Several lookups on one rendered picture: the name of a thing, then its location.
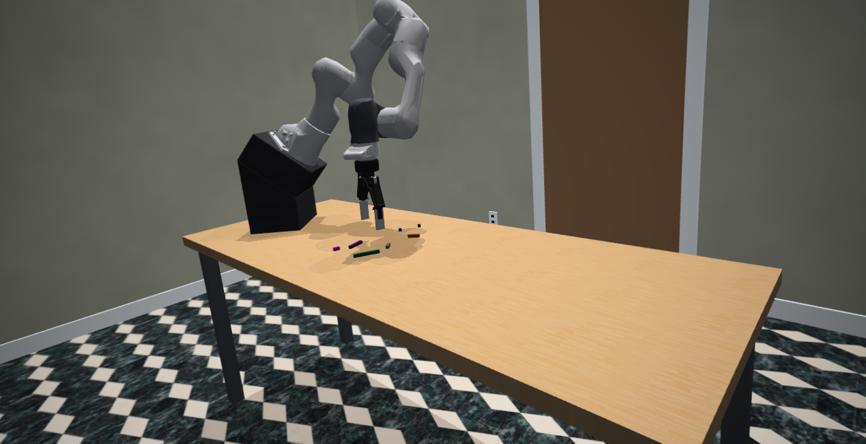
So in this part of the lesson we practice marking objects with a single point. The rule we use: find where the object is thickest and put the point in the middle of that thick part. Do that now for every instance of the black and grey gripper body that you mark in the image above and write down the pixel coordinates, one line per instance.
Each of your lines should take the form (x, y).
(367, 168)

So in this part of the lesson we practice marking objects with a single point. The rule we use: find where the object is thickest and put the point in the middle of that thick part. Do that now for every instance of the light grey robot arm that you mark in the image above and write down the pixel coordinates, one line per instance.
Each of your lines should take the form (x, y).
(367, 119)

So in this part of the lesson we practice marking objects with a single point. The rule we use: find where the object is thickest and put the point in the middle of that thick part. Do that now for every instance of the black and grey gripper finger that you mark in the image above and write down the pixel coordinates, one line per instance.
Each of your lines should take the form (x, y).
(362, 195)
(378, 201)

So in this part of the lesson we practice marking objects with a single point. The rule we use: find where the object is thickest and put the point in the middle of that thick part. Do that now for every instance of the green rod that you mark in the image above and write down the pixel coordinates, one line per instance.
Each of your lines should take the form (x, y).
(362, 254)

